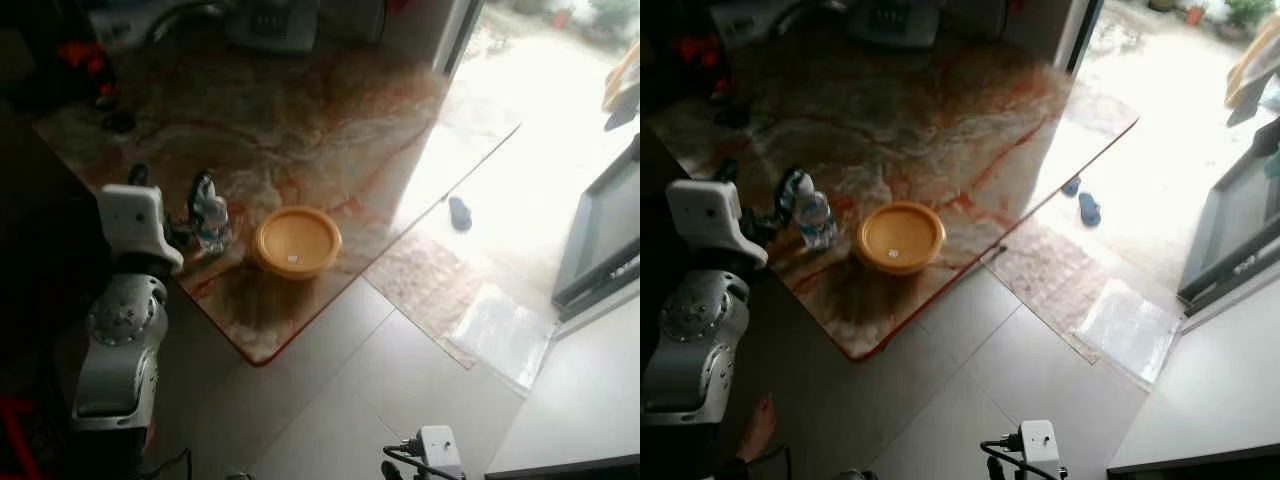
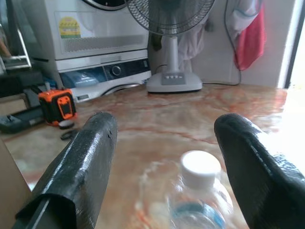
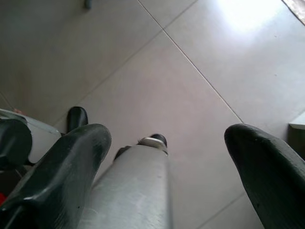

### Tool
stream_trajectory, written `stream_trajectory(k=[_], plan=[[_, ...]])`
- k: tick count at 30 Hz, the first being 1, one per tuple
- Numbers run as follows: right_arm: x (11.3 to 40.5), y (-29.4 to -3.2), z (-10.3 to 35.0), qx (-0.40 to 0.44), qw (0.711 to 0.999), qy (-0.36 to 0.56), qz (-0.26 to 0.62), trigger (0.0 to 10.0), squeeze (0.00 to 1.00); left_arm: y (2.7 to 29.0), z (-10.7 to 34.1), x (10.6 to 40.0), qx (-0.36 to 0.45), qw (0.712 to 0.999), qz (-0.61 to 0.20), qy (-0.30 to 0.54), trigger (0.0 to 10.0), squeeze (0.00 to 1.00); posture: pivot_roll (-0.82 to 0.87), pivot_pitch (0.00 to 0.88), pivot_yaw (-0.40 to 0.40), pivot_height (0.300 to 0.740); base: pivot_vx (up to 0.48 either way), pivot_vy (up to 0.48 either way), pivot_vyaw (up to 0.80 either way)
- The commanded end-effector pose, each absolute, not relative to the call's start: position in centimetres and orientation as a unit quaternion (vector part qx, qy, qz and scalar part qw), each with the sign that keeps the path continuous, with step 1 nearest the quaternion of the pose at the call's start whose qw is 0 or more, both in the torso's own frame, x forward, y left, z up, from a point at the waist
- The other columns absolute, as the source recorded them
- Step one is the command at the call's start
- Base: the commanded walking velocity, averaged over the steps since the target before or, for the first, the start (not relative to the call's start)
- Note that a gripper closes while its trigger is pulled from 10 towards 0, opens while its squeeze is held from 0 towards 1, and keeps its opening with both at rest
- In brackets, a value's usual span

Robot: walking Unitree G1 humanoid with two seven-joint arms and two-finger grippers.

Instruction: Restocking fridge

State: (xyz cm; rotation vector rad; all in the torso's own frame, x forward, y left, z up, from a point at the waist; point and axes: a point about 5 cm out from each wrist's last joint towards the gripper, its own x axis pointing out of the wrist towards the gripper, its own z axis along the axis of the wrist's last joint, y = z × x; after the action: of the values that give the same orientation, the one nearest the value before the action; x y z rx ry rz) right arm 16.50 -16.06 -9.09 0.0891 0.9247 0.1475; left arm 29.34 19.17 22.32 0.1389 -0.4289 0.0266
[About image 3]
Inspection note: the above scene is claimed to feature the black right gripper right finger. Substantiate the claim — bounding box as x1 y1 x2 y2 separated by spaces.
224 123 305 229

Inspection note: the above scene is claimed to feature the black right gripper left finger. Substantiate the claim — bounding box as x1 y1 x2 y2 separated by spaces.
0 123 112 229

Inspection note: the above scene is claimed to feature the silver robot left leg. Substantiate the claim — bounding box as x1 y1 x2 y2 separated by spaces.
0 108 63 171

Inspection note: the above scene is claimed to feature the silver robot leg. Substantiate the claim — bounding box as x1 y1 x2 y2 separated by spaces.
0 108 63 171
78 137 173 229

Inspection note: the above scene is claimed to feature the pale furniture corner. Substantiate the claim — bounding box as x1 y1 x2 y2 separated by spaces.
287 114 305 153

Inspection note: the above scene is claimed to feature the black robot left foot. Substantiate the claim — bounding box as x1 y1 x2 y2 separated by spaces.
67 106 89 133

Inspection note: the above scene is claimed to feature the black robot foot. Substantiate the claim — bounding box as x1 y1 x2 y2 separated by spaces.
138 133 169 156
67 106 89 133

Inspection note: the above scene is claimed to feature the silver robot right leg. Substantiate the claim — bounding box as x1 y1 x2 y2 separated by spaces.
78 137 173 229

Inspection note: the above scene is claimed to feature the black robot right foot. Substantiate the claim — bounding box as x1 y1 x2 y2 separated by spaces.
138 133 169 156

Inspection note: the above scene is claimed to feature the beige patterned floor mat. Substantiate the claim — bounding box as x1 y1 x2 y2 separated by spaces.
282 0 305 26

